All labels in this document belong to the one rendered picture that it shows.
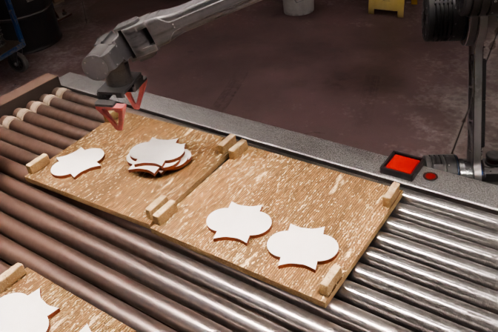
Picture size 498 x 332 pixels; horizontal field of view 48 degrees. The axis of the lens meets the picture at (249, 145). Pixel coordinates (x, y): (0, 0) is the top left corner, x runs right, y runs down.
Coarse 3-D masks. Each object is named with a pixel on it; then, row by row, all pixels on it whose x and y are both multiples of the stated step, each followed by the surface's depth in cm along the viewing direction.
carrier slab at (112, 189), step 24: (144, 120) 156; (96, 144) 148; (120, 144) 147; (192, 144) 143; (216, 144) 142; (48, 168) 140; (120, 168) 137; (192, 168) 134; (72, 192) 131; (96, 192) 130; (120, 192) 129; (144, 192) 128; (168, 192) 127; (120, 216) 123; (144, 216) 121
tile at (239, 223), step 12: (216, 216) 117; (228, 216) 116; (240, 216) 116; (252, 216) 115; (264, 216) 115; (216, 228) 113; (228, 228) 113; (240, 228) 113; (252, 228) 112; (264, 228) 112; (216, 240) 112; (240, 240) 110
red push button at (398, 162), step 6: (396, 156) 131; (402, 156) 130; (390, 162) 129; (396, 162) 129; (402, 162) 129; (408, 162) 128; (414, 162) 128; (396, 168) 127; (402, 168) 127; (408, 168) 126; (414, 168) 127
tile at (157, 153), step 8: (144, 144) 138; (152, 144) 138; (160, 144) 137; (168, 144) 137; (176, 144) 136; (136, 152) 135; (144, 152) 135; (152, 152) 134; (160, 152) 134; (168, 152) 134; (176, 152) 133; (184, 152) 134; (136, 160) 132; (144, 160) 132; (152, 160) 131; (160, 160) 131; (168, 160) 131; (176, 160) 132
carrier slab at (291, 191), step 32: (256, 160) 134; (288, 160) 133; (192, 192) 126; (224, 192) 125; (256, 192) 124; (288, 192) 123; (320, 192) 121; (352, 192) 120; (384, 192) 119; (192, 224) 117; (288, 224) 114; (320, 224) 113; (352, 224) 112; (224, 256) 108; (256, 256) 107; (352, 256) 104; (288, 288) 100
